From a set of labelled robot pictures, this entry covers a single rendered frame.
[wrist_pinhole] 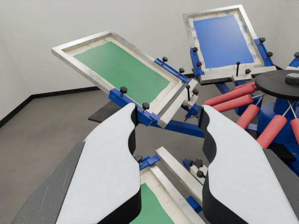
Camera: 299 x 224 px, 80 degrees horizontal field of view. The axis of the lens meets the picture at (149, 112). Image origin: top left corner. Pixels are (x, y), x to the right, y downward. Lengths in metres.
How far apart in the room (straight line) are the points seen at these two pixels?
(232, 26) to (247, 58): 0.39
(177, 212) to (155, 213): 0.10
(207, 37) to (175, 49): 2.34
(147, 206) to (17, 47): 4.59
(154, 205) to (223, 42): 1.52
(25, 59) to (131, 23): 2.53
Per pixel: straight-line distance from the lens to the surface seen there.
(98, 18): 4.19
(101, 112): 1.64
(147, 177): 1.00
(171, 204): 0.91
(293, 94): 0.96
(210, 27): 2.03
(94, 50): 1.47
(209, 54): 1.78
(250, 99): 1.04
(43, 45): 4.72
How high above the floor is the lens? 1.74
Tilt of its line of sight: 32 degrees down
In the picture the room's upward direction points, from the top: 9 degrees counter-clockwise
